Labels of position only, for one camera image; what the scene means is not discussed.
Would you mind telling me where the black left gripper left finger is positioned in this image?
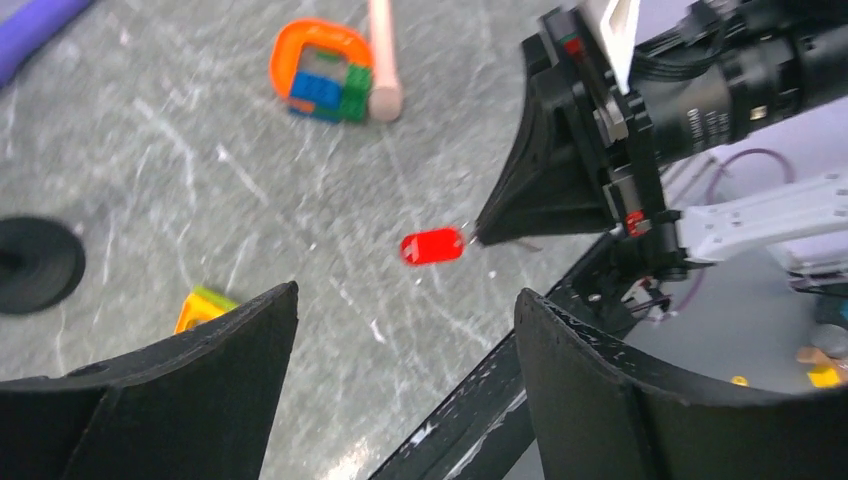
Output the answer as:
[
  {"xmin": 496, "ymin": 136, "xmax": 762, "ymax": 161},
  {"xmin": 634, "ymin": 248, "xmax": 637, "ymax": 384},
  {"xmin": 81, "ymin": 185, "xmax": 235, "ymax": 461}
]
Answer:
[{"xmin": 1, "ymin": 282, "xmax": 299, "ymax": 479}]

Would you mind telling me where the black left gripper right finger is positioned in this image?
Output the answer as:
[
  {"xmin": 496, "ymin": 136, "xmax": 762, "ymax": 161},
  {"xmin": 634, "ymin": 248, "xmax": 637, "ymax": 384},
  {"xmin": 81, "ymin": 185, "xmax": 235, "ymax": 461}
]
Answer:
[{"xmin": 515, "ymin": 289, "xmax": 847, "ymax": 479}]

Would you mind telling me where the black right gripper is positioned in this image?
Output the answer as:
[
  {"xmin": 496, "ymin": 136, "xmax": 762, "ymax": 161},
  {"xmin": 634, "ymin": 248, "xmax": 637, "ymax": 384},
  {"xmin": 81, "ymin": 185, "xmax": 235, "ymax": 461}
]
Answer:
[{"xmin": 474, "ymin": 1, "xmax": 847, "ymax": 265}]

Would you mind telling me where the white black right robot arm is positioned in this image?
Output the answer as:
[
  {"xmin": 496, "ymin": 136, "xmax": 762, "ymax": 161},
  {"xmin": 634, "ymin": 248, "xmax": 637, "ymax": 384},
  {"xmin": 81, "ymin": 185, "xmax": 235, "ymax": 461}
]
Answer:
[{"xmin": 474, "ymin": 1, "xmax": 847, "ymax": 269}]

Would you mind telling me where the orange triangle toy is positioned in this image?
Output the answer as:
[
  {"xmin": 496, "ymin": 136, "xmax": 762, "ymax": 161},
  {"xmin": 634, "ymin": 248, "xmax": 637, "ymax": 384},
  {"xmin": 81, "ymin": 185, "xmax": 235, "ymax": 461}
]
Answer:
[{"xmin": 174, "ymin": 286, "xmax": 239, "ymax": 334}]

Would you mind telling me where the beige toy microphone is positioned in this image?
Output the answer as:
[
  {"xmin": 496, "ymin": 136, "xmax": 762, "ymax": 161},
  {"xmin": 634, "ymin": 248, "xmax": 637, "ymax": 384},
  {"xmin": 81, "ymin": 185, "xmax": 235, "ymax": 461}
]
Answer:
[{"xmin": 368, "ymin": 0, "xmax": 404, "ymax": 123}]

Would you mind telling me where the black microphone stand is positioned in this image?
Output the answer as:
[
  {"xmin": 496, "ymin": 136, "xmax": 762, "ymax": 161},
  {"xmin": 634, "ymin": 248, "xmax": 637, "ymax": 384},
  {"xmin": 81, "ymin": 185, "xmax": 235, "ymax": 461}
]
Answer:
[{"xmin": 1, "ymin": 216, "xmax": 86, "ymax": 315}]

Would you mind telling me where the colourful brick block stack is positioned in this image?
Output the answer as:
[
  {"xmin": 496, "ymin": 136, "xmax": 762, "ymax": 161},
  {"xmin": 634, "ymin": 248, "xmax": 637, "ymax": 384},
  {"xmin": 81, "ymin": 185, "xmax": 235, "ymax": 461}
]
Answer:
[{"xmin": 287, "ymin": 47, "xmax": 373, "ymax": 123}]

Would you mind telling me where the orange horseshoe toy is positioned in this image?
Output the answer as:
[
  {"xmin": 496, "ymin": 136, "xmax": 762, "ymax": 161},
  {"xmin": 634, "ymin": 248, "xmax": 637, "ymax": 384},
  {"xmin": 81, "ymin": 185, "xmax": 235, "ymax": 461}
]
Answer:
[{"xmin": 269, "ymin": 17, "xmax": 374, "ymax": 123}]

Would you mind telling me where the purple cylinder toy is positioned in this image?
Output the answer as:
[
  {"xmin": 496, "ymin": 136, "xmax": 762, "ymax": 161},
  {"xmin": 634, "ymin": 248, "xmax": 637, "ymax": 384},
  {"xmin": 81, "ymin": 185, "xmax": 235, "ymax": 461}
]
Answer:
[{"xmin": 1, "ymin": 0, "xmax": 93, "ymax": 88}]

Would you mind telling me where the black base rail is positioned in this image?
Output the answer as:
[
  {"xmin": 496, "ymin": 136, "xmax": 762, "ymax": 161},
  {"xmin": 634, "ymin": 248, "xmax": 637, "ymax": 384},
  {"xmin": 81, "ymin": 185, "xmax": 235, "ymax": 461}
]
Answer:
[{"xmin": 375, "ymin": 234, "xmax": 655, "ymax": 479}]

